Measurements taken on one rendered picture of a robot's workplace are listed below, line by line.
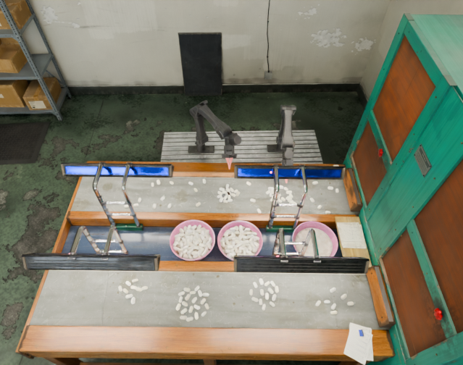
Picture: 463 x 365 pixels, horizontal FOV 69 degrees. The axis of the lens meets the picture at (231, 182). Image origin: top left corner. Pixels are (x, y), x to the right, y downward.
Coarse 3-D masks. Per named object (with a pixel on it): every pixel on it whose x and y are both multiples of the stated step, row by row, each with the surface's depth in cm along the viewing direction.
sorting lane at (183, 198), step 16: (80, 192) 223; (112, 192) 223; (128, 192) 224; (144, 192) 224; (160, 192) 224; (176, 192) 224; (192, 192) 224; (208, 192) 224; (240, 192) 224; (256, 192) 224; (320, 192) 225; (80, 208) 216; (96, 208) 216; (112, 208) 216; (128, 208) 216; (144, 208) 216; (160, 208) 216; (176, 208) 216; (192, 208) 216; (208, 208) 216; (224, 208) 216; (240, 208) 216; (256, 208) 217; (288, 208) 217; (304, 208) 217; (336, 208) 217
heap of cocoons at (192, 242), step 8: (184, 232) 207; (192, 232) 205; (200, 232) 206; (208, 232) 206; (176, 240) 203; (184, 240) 202; (192, 240) 204; (200, 240) 201; (208, 240) 204; (176, 248) 198; (184, 248) 198; (192, 248) 198; (200, 248) 199; (208, 248) 200; (184, 256) 195; (192, 256) 197; (200, 256) 195
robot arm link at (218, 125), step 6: (204, 102) 220; (192, 108) 222; (198, 108) 217; (204, 108) 219; (192, 114) 227; (204, 114) 219; (210, 114) 218; (210, 120) 218; (216, 120) 217; (216, 126) 216; (222, 126) 217; (228, 126) 218; (216, 132) 220; (222, 132) 215; (228, 132) 218
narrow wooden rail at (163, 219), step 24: (72, 216) 209; (96, 216) 209; (120, 216) 209; (144, 216) 209; (168, 216) 209; (192, 216) 210; (216, 216) 210; (240, 216) 210; (264, 216) 210; (312, 216) 210; (336, 216) 210
